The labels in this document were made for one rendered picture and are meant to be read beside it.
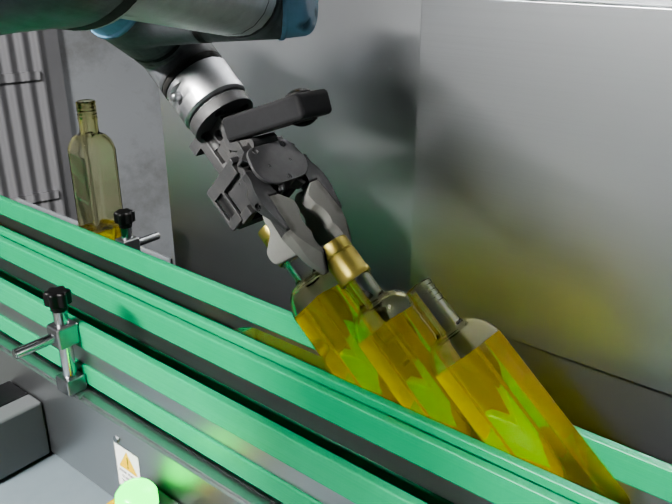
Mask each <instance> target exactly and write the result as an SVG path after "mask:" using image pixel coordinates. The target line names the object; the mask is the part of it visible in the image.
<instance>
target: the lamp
mask: <svg viewBox="0 0 672 504"><path fill-rule="evenodd" d="M115 504H160V499H159V496H158V491H157V487H156V485H155V484H154V483H152V482H151V481H150V480H148V479H145V478H134V479H130V480H128V481H126V482H124V483H123V484H122V485H121V486H120V487H119V489H118V490H117V492H116V494H115Z"/></svg>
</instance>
